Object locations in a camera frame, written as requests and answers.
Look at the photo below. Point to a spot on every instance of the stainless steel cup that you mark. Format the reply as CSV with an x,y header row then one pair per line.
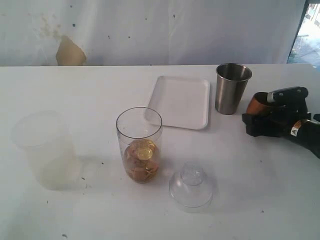
x,y
231,81

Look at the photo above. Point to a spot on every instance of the translucent plastic cup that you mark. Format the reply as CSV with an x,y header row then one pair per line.
x,y
47,143

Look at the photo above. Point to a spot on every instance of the dark window frame post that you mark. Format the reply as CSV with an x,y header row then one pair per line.
x,y
296,51

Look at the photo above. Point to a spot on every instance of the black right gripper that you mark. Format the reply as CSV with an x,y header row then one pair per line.
x,y
282,116

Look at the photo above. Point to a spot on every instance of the white square tray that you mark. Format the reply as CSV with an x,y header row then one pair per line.
x,y
182,102

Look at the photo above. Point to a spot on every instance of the gold coin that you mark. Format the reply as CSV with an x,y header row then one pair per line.
x,y
144,153

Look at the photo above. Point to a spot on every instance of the clear shaker body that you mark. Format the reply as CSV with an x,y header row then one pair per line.
x,y
139,132

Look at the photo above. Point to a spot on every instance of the clear shaker dome lid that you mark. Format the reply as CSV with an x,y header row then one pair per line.
x,y
191,189

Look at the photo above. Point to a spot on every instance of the brown wooden cup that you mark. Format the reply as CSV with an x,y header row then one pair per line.
x,y
259,106

